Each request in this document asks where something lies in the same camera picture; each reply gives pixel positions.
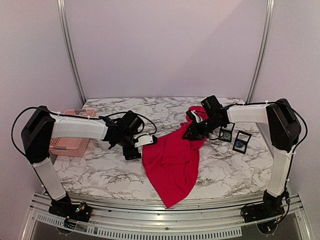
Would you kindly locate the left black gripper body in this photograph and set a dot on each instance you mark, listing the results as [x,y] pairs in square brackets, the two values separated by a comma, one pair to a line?
[128,154]

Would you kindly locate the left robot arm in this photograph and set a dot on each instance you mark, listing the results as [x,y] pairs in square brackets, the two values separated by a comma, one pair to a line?
[47,132]

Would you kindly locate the aluminium front rail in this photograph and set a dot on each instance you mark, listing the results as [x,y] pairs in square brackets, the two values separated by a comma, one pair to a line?
[192,219]

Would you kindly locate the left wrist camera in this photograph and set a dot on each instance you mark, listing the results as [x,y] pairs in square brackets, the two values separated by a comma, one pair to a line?
[144,139]

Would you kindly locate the black brooch box left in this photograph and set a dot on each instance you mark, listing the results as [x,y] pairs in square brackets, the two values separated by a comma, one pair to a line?
[226,132]

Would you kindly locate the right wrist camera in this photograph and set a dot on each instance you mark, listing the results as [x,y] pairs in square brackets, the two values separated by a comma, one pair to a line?
[193,116]

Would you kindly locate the left aluminium post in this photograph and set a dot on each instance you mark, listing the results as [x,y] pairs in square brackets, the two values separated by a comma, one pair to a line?
[61,7]

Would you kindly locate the black brooch box right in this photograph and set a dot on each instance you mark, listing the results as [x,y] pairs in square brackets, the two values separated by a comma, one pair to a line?
[241,142]

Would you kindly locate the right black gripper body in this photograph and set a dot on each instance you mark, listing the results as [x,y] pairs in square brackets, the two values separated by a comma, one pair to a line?
[195,129]

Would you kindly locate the pink plastic basket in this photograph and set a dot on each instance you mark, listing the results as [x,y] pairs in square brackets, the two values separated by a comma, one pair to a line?
[72,147]

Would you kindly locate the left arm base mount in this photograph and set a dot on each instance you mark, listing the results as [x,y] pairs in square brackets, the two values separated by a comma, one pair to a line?
[72,213]

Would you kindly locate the aluminium post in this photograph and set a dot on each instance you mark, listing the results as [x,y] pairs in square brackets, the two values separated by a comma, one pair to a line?
[61,7]
[262,49]

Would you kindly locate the right aluminium post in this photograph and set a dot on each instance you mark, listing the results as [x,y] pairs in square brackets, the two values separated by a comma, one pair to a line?
[262,49]

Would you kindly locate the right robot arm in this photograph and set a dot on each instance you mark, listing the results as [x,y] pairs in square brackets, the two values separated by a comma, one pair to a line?
[284,130]

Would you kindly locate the red t-shirt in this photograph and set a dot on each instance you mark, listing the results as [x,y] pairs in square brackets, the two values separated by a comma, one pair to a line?
[172,164]

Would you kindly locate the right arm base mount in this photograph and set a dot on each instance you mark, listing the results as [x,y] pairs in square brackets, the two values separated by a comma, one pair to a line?
[268,215]

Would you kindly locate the black brooch box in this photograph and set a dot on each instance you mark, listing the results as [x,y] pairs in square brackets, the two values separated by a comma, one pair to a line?
[241,142]
[226,132]

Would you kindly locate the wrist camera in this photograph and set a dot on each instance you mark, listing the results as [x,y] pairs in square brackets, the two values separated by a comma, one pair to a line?
[144,139]
[193,116]

